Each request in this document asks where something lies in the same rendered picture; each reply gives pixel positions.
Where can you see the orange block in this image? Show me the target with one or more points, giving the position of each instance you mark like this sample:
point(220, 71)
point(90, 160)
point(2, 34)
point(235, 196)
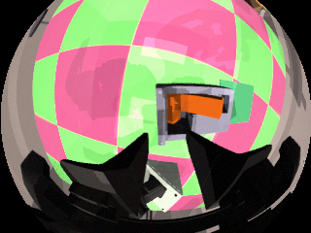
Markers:
point(201, 103)

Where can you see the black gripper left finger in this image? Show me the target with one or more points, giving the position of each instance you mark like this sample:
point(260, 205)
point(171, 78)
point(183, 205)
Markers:
point(123, 175)

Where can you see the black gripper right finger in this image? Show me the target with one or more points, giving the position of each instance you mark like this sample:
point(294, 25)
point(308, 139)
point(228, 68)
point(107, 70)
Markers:
point(217, 168)

